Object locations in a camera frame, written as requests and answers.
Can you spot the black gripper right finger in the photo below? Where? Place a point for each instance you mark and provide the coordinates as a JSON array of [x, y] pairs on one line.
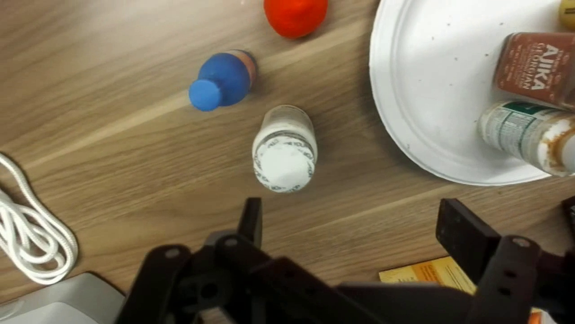
[[510, 270]]

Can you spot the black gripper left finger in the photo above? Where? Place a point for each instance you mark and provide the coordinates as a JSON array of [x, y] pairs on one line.
[[199, 281]]

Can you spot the small green label pill bottle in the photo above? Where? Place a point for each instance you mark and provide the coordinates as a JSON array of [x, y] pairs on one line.
[[522, 135]]

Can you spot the white pill bottle dark label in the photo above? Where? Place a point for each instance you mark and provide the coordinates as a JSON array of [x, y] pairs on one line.
[[285, 155]]

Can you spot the blue toy bottle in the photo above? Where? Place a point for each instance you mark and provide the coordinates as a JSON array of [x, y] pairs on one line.
[[222, 81]]

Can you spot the white paper plate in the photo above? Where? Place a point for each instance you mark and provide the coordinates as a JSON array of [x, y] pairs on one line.
[[443, 90]]

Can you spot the open yellow cardboard box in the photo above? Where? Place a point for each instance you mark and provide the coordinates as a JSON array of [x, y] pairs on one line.
[[425, 276]]

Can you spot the white countertop appliance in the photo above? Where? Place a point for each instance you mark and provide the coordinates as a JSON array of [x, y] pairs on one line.
[[61, 303]]

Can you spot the red toy ball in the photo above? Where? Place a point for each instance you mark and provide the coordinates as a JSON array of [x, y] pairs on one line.
[[298, 16]]

